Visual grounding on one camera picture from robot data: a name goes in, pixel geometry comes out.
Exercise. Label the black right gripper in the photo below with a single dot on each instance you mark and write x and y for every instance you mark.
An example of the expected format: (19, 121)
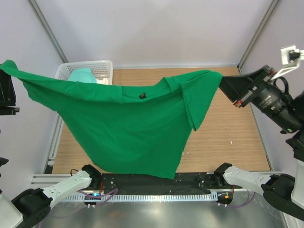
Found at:
(240, 87)

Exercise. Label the white t shirt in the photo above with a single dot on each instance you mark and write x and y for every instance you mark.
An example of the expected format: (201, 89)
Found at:
(103, 81)

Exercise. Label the white plastic basket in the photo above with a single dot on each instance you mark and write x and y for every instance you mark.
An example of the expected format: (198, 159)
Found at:
(100, 69)

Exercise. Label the green t shirt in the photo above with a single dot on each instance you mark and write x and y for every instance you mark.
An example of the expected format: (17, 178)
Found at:
(128, 129)

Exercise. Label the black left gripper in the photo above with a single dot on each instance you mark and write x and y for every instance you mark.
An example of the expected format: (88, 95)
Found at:
(7, 96)

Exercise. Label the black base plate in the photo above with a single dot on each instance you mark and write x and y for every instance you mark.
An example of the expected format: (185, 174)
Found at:
(190, 183)

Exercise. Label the aluminium frame rail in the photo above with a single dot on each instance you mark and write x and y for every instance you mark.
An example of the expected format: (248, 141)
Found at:
(45, 180)

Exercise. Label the teal t shirt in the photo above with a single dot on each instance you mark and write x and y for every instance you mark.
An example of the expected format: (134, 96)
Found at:
(83, 75)

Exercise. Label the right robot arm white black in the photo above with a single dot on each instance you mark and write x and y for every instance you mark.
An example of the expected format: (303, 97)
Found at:
(282, 191)

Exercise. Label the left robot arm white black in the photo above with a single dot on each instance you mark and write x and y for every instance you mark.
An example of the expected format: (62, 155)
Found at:
(38, 197)

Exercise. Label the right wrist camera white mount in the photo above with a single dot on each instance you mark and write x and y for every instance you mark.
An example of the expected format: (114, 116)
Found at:
(291, 57)

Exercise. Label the white slotted cable duct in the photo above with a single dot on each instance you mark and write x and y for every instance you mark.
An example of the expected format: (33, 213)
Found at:
(77, 197)

